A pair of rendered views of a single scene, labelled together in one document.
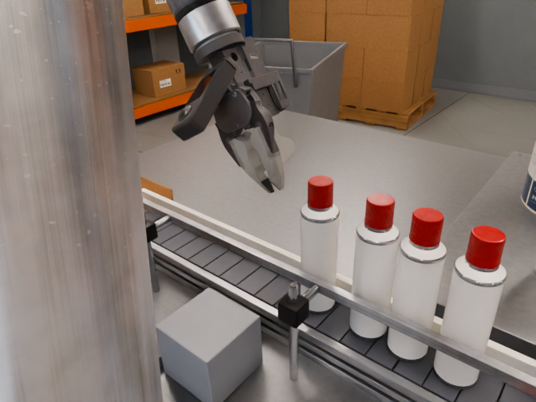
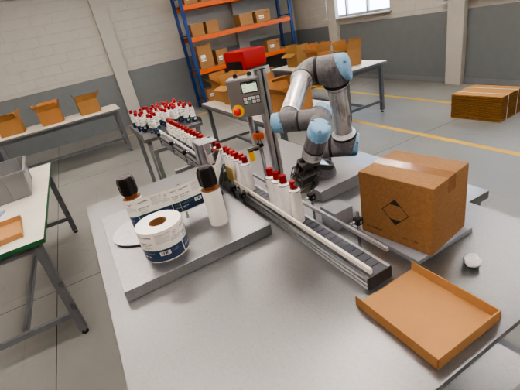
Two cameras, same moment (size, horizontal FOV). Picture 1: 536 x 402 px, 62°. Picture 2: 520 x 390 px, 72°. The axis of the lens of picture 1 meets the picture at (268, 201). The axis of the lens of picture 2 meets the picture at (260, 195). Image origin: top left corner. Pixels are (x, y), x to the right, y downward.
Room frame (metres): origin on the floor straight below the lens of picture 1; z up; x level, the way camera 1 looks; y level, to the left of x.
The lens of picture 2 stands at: (1.80, 0.39, 1.71)
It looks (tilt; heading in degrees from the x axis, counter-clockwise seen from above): 26 degrees down; 206
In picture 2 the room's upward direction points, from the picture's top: 12 degrees counter-clockwise
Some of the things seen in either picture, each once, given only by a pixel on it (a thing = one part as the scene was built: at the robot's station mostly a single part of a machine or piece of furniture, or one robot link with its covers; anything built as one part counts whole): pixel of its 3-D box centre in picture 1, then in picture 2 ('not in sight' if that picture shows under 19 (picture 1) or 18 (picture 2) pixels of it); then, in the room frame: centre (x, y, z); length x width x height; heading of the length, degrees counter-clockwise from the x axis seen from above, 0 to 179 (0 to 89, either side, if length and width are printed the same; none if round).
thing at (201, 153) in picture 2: not in sight; (210, 161); (0.07, -0.72, 1.01); 0.14 x 0.13 x 0.26; 49
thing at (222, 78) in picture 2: not in sight; (234, 89); (-2.45, -1.69, 0.97); 0.46 x 0.44 x 0.37; 53
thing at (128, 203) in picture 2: not in sight; (133, 203); (0.62, -0.86, 1.04); 0.09 x 0.09 x 0.29
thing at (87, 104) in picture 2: not in sight; (88, 101); (-3.11, -4.91, 0.97); 0.48 x 0.47 x 0.37; 51
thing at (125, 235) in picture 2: not in sight; (144, 228); (0.62, -0.86, 0.89); 0.31 x 0.31 x 0.01
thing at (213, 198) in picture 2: not in sight; (212, 195); (0.54, -0.46, 1.03); 0.09 x 0.09 x 0.30
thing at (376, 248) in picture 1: (373, 268); (285, 195); (0.46, -0.13, 0.98); 0.05 x 0.05 x 0.20
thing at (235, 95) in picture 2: not in sight; (247, 96); (0.14, -0.36, 1.38); 0.17 x 0.10 x 0.19; 104
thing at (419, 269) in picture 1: (416, 286); (278, 191); (0.42, -0.18, 0.98); 0.05 x 0.05 x 0.20
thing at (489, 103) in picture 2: not in sight; (485, 102); (-3.61, 1.31, 0.16); 0.64 x 0.53 x 0.31; 53
